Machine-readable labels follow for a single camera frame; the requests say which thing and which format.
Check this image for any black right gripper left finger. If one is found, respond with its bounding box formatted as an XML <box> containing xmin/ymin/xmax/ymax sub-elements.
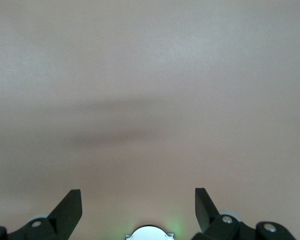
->
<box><xmin>0</xmin><ymin>189</ymin><xmax>83</xmax><ymax>240</ymax></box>

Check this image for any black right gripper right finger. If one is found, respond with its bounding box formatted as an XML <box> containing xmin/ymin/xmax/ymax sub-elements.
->
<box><xmin>191</xmin><ymin>187</ymin><xmax>297</xmax><ymax>240</ymax></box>

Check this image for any brown table cover mat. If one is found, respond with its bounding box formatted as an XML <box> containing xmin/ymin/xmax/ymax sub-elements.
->
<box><xmin>0</xmin><ymin>0</ymin><xmax>300</xmax><ymax>240</ymax></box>

